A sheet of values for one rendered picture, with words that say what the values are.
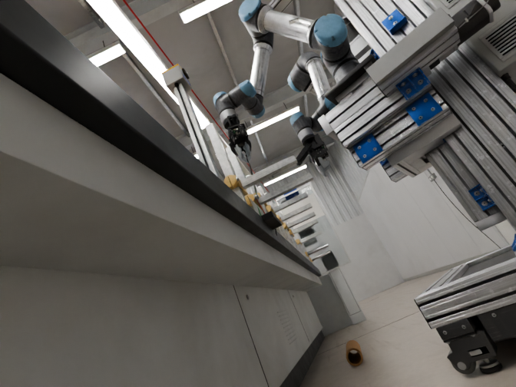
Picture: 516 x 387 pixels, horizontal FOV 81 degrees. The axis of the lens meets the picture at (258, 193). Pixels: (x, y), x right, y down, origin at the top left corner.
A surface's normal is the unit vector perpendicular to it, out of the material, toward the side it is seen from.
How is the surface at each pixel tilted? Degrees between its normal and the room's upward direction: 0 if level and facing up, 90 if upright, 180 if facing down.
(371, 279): 90
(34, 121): 90
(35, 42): 90
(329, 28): 96
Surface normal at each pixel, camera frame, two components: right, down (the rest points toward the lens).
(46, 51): 0.89, -0.44
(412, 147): -0.63, -0.08
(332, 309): -0.27, -0.31
